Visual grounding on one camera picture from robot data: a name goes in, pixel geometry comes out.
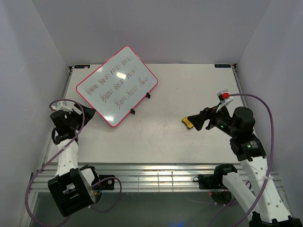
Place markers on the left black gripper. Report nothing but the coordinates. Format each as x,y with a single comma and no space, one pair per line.
89,112

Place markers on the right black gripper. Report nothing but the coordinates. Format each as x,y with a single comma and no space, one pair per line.
198,119

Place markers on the yellow whiteboard eraser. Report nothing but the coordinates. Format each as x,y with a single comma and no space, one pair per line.
188,124

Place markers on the pink framed whiteboard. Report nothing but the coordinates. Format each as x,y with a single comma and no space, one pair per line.
116,87

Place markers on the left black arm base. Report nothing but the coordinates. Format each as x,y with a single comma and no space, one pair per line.
107,184

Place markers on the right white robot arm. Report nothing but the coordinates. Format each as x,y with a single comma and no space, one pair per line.
261,203

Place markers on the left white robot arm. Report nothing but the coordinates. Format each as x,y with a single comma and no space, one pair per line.
71,188

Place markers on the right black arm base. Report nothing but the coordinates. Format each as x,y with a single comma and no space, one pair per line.
207,181

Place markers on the left blue table label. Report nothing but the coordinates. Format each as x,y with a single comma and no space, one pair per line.
81,66

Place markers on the blue table label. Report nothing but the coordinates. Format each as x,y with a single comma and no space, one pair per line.
222,65
81,66

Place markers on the right blue table label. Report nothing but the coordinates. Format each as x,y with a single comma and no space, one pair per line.
222,65

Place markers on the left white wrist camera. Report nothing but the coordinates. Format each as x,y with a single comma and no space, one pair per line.
61,105

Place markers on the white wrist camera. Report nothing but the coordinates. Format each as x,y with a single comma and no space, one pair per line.
225,99
61,105

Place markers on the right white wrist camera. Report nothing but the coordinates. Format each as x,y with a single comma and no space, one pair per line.
225,99

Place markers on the aluminium rail frame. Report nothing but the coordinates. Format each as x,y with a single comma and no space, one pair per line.
146,178

